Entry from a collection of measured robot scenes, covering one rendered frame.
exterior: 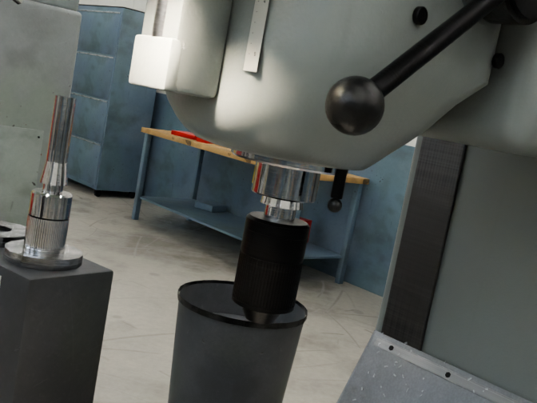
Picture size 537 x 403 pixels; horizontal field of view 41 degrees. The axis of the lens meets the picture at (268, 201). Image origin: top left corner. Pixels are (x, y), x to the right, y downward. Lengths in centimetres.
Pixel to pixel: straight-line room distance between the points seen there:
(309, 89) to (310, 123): 2
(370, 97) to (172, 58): 12
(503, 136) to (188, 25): 24
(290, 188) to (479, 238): 39
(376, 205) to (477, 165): 493
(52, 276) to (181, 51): 46
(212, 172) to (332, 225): 170
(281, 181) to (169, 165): 738
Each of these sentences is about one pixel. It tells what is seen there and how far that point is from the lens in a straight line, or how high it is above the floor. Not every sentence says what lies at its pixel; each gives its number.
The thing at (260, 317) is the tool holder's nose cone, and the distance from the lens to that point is 52.
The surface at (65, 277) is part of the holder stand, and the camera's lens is 84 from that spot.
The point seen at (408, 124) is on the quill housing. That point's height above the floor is 135.
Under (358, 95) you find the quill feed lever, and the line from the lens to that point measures 35.
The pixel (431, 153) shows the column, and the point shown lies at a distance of 88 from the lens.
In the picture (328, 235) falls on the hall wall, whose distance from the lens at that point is 610.
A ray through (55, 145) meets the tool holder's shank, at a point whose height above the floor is 125.
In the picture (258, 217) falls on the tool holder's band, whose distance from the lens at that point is 51.
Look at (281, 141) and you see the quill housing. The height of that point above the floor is 132.
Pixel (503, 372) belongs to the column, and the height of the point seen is 110.
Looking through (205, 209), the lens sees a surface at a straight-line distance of 671.
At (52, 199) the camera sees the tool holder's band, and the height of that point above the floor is 119.
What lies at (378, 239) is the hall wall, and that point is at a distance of 576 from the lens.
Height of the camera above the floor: 135
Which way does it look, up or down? 8 degrees down
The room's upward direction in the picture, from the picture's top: 11 degrees clockwise
